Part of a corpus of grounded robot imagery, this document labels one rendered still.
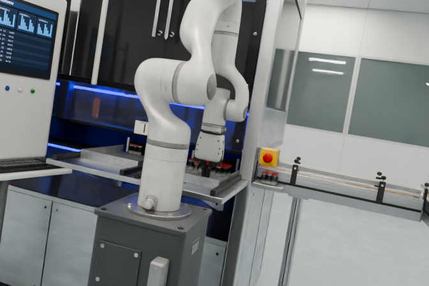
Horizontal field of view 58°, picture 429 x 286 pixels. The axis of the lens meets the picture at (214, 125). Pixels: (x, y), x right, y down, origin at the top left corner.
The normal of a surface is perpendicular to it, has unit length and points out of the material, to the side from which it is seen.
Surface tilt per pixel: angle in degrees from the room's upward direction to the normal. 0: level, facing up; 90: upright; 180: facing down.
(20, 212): 90
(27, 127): 90
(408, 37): 90
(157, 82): 101
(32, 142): 90
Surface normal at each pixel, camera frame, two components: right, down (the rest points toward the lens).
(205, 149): -0.31, 0.07
